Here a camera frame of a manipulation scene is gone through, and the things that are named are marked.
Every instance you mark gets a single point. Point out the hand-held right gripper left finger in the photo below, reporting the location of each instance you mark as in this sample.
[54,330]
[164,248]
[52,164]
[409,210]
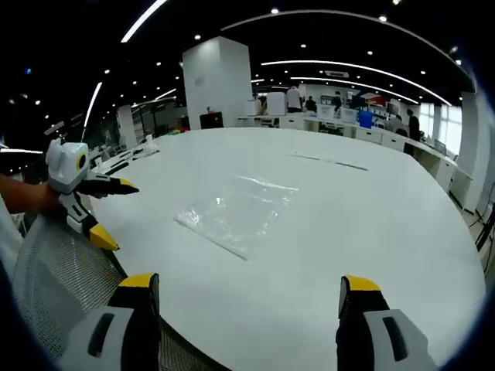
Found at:
[127,324]

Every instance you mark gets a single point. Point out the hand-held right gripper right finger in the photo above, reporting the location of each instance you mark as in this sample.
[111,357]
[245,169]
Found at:
[367,324]

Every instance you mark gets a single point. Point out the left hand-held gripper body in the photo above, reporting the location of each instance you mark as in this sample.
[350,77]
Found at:
[69,164]

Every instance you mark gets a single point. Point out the clear resealable plastic bag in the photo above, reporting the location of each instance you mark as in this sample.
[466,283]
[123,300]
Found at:
[236,214]

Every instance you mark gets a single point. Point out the white gripper on table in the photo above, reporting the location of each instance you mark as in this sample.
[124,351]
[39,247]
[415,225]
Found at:
[147,147]

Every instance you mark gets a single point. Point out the grey mesh office chair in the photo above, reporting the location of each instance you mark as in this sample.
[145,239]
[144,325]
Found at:
[77,282]

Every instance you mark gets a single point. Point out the black cabinet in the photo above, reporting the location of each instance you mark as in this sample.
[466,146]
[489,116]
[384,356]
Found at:
[211,120]

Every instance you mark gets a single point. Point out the white square pillar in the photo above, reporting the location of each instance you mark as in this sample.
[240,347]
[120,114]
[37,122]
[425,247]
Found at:
[216,83]

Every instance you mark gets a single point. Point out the blue storage box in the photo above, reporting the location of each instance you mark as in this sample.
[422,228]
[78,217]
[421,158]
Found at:
[365,118]

